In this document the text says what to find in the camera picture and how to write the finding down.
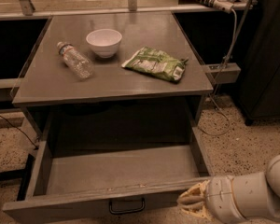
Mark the black drawer handle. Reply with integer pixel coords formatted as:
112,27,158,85
108,198,146,216

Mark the green chip bag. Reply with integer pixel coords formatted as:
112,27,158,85
121,47,188,83

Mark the grey cabinet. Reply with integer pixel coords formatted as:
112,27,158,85
9,10,215,161

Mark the clear plastic water bottle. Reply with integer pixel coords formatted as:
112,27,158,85
57,42,94,79

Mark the black cable on floor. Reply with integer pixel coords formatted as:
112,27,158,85
0,108,40,149

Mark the white ceramic bowl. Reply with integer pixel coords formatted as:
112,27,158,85
86,29,122,58

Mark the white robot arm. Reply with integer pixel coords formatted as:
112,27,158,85
177,155,280,224

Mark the metal rail frame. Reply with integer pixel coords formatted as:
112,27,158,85
0,0,259,21

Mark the dark cabinet at right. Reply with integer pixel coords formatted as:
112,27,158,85
234,0,280,126

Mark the white power cable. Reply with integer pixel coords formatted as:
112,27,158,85
197,7,239,137

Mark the grey metal bracket block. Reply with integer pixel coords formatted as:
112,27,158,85
202,63,241,85

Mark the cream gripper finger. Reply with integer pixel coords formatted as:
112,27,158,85
177,180,214,221

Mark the grey top drawer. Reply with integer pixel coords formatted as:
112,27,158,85
3,124,214,224

